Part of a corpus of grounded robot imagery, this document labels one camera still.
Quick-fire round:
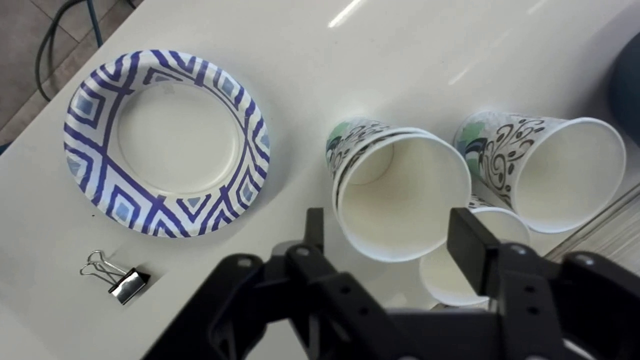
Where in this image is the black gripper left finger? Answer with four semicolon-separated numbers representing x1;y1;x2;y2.
142;206;402;360

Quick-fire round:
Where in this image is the blue patterned paper plate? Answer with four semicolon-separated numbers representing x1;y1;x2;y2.
62;46;274;241

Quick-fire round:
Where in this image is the dark floor cable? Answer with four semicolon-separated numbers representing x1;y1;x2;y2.
34;0;105;105

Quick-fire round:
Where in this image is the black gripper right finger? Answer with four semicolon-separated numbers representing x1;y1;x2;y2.
445;206;640;360

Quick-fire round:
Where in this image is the black binder clip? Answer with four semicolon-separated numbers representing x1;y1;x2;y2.
77;251;151;306

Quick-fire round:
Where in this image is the blue bowl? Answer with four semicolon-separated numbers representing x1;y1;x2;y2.
607;30;640;146

